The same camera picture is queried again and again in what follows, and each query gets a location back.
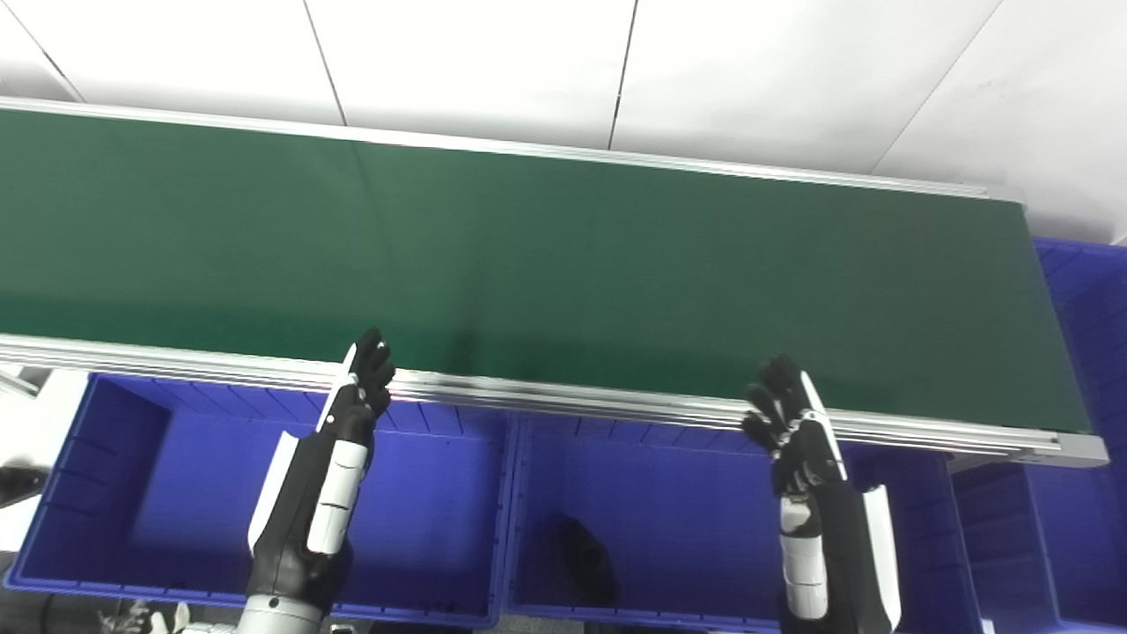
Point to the black flanged metal part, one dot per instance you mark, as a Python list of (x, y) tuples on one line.
[(588, 563)]

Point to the wide blue plastic bin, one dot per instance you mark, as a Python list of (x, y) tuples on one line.
[(687, 519), (176, 493)]

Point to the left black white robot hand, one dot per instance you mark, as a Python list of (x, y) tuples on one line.
[(299, 519)]

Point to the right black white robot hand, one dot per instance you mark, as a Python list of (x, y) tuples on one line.
[(836, 546)]

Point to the long blue plastic bin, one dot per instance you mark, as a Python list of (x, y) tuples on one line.
[(1092, 352)]

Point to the green conveyor belt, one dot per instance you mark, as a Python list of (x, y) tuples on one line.
[(572, 401), (563, 264)]

